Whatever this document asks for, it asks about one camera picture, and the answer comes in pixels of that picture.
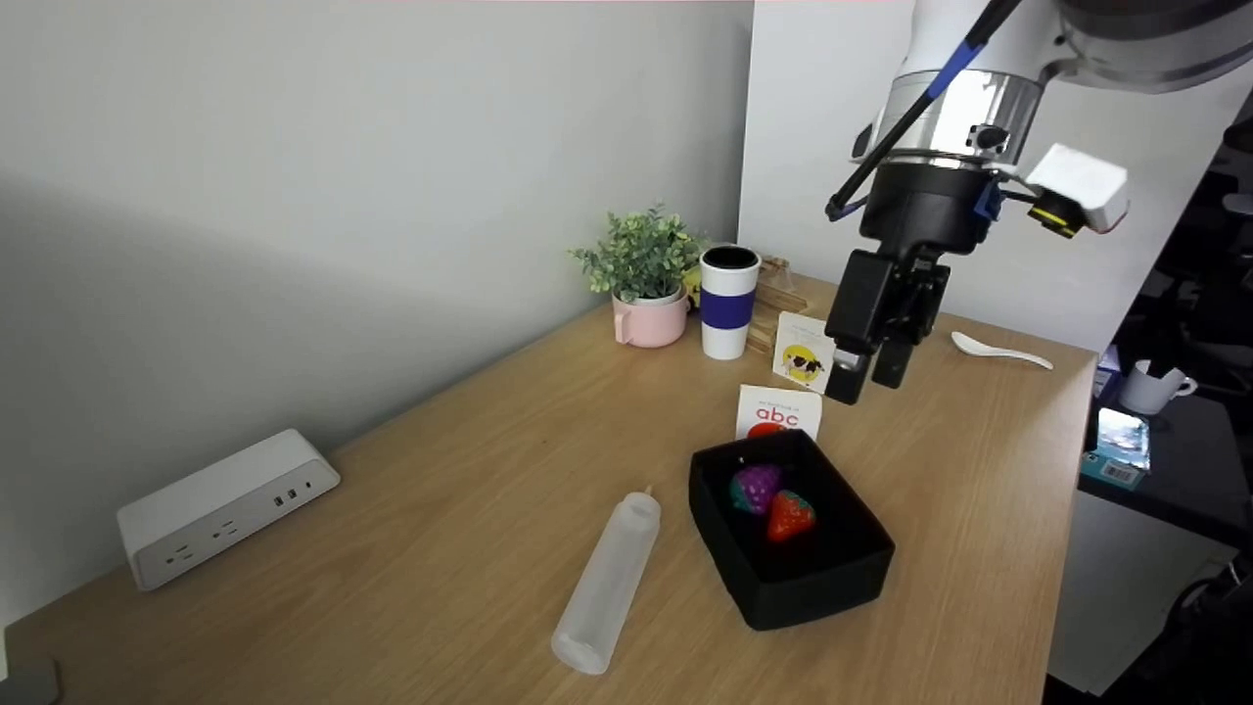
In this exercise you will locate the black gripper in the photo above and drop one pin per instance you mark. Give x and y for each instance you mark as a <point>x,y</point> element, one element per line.
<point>931,202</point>

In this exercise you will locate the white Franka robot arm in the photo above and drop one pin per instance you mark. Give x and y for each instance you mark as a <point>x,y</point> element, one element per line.
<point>1121,33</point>

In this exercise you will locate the white cup blue sleeve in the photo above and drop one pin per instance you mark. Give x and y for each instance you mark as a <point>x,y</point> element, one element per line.
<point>731,306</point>

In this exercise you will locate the black rectangular box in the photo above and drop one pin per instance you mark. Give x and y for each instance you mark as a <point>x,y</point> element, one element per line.
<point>796,588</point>

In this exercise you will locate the black office chair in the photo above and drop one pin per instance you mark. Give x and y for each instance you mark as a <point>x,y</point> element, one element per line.
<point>1201,647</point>

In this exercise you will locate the small wooden crate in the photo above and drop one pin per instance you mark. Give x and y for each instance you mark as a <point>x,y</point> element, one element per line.
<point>775,296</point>

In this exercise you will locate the purple toy grapes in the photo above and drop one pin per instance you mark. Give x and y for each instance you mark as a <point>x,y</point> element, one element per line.
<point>753,489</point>

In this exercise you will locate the dark side table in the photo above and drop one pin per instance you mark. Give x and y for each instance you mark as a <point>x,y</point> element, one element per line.
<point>1197,473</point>

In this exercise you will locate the red toy strawberry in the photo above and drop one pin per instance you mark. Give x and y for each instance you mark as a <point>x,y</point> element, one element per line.
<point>788,520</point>

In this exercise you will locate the white power strip box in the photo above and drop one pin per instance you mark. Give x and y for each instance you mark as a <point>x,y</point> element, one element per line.
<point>222,504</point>

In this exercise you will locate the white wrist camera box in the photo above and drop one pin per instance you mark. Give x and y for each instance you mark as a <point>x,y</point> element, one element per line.
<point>1082,185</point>

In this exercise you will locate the green plant pink pot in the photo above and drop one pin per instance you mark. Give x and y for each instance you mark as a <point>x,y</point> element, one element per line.
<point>646,262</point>

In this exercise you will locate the white yellow emoji card stack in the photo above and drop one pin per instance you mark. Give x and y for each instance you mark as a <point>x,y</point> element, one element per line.
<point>799,353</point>

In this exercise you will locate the white plastic spoon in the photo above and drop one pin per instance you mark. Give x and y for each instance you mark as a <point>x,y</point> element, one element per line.
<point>982,348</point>

